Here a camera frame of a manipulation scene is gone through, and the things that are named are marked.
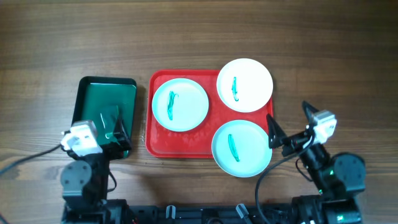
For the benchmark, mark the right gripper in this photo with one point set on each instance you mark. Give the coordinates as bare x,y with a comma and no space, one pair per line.
277,137

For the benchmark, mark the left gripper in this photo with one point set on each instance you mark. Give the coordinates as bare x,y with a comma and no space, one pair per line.
116,149

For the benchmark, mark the green scrub sponge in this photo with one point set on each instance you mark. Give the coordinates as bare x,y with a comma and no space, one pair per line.
109,116

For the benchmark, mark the white plate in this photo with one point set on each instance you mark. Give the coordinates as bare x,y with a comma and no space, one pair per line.
241,148
180,104
244,85

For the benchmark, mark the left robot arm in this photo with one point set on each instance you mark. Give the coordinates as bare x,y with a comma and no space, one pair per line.
85,180

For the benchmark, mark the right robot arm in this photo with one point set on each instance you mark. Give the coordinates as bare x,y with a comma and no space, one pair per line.
338,178

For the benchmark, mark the dark green water tray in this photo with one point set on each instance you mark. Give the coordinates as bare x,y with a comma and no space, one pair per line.
94,93

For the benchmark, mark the red plastic tray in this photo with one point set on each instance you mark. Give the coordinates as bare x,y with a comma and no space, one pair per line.
195,143

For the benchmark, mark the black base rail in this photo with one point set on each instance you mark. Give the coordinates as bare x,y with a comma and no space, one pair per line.
275,213

